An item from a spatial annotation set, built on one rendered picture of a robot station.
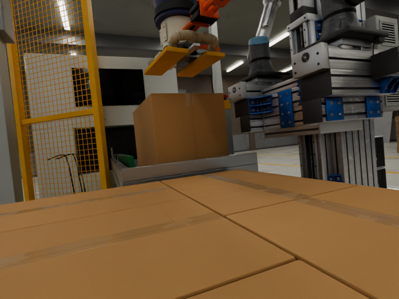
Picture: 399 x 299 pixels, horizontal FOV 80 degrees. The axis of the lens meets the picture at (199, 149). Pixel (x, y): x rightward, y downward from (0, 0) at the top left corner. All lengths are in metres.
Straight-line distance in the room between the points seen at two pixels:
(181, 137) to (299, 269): 0.98
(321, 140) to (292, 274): 1.04
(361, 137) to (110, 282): 1.30
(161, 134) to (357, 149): 0.96
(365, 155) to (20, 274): 1.40
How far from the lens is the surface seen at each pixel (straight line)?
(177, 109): 1.22
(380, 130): 11.66
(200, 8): 1.05
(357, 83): 1.08
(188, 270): 0.31
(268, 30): 1.71
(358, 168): 1.41
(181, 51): 1.08
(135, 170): 1.09
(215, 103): 1.30
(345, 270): 0.32
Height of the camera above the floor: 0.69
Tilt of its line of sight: 2 degrees down
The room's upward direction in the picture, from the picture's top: 5 degrees counter-clockwise
